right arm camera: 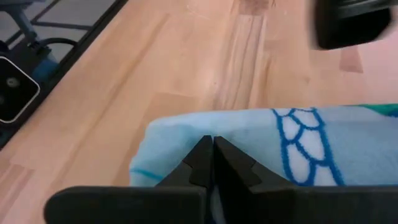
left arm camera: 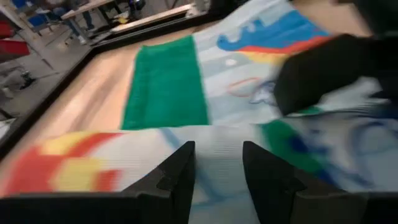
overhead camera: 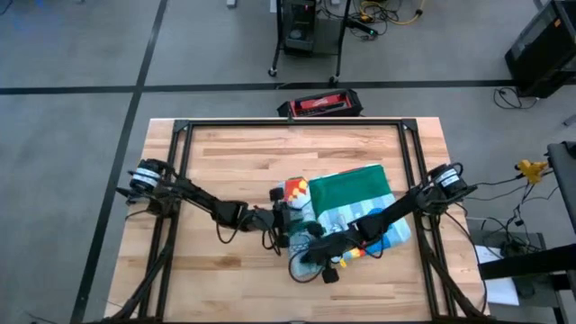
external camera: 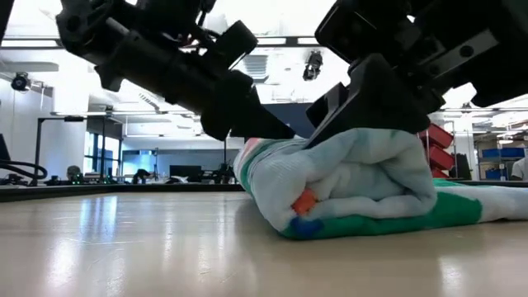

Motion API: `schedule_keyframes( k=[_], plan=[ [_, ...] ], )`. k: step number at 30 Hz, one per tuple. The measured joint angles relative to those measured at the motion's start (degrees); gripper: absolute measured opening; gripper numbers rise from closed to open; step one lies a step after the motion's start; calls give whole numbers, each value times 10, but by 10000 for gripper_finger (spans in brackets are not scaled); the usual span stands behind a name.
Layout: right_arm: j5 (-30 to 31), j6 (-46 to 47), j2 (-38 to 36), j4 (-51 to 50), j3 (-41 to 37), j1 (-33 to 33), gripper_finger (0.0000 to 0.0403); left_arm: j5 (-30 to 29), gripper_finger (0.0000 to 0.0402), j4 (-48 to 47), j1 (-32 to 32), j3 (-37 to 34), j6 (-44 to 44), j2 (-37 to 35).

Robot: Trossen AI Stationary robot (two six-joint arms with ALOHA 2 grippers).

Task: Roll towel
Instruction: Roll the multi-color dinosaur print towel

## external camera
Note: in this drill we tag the black tilted panel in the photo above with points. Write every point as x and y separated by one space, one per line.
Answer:
3 148

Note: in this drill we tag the dinosaur print towel green back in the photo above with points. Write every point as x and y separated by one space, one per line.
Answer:
371 185

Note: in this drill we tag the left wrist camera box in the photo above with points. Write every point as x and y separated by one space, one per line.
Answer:
235 41

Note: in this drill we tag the black overhead light bar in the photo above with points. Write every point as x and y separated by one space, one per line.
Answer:
288 41

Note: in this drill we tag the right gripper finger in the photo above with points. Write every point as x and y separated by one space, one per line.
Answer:
330 105
383 99

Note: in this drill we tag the red storage bin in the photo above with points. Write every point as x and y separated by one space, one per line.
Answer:
441 157
439 173
437 136

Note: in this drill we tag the person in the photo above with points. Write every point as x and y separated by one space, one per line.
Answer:
74 173
141 175
520 169

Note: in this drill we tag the silver ceiling air duct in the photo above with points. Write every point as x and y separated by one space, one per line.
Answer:
255 66

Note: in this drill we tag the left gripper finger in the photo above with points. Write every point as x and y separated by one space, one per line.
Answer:
239 115

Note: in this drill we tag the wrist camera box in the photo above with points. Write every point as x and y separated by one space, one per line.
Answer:
354 29
235 41

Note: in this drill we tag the black background robot arm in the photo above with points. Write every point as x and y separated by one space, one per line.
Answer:
224 173

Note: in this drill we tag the small dark screen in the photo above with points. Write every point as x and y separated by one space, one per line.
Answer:
185 171

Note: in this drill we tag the black case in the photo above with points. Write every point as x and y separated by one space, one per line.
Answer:
460 167

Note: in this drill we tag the large dark monitor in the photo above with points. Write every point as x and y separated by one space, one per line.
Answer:
297 117

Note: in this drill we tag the blue storage bin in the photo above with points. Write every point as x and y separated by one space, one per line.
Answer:
503 152
497 173

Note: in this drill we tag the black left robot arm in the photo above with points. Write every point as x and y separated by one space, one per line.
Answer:
82 24

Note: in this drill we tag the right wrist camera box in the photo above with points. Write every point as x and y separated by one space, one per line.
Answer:
354 29

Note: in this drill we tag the black ceiling-mounted camera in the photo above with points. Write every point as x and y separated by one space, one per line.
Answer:
312 66
20 81

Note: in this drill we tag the window with dark mullions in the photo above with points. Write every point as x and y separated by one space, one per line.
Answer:
92 152

